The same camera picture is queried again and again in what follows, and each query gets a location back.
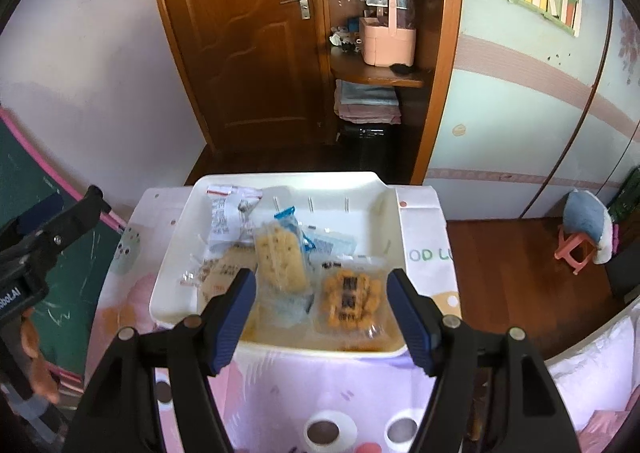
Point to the green chalkboard with pink frame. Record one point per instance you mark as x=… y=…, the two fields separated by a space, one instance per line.
x=65 y=293

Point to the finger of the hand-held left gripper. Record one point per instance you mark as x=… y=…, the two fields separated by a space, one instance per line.
x=40 y=213
x=75 y=223

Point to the yellow cracker clear packet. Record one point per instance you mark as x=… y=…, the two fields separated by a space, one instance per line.
x=282 y=253

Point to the black box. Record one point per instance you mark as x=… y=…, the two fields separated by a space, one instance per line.
x=370 y=148

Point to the tan biscuit clear packet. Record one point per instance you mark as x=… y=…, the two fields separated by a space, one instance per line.
x=225 y=268

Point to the person's left hand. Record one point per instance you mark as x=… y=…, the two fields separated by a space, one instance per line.
x=37 y=363

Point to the orange biscuit clear packet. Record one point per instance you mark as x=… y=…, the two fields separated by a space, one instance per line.
x=350 y=300

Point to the cartoon printed tablecloth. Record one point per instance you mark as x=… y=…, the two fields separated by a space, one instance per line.
x=280 y=393

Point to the wooden door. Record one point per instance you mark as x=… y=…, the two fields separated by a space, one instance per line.
x=240 y=58

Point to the folded towels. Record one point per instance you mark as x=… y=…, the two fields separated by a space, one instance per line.
x=365 y=105

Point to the pink basket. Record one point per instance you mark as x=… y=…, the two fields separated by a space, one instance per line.
x=385 y=45

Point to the white plastic bin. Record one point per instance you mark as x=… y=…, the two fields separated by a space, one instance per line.
x=350 y=193

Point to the clear packet with blue print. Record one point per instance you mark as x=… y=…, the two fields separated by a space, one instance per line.
x=330 y=245

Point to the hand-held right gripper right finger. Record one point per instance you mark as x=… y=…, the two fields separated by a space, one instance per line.
x=410 y=318

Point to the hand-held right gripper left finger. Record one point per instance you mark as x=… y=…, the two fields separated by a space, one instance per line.
x=235 y=318

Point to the pink and white bedding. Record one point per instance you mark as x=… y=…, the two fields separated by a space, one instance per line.
x=600 y=373

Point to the wooden corner shelf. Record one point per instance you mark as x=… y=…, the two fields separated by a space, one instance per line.
x=440 y=83

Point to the dark green bag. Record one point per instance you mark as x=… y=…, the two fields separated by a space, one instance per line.
x=622 y=203

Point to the pale blue wardrobe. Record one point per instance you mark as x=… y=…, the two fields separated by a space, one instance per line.
x=500 y=108

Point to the blue cushion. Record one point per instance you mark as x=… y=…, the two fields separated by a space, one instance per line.
x=582 y=215

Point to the cream packet with red edges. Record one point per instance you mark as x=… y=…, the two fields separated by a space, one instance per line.
x=225 y=220

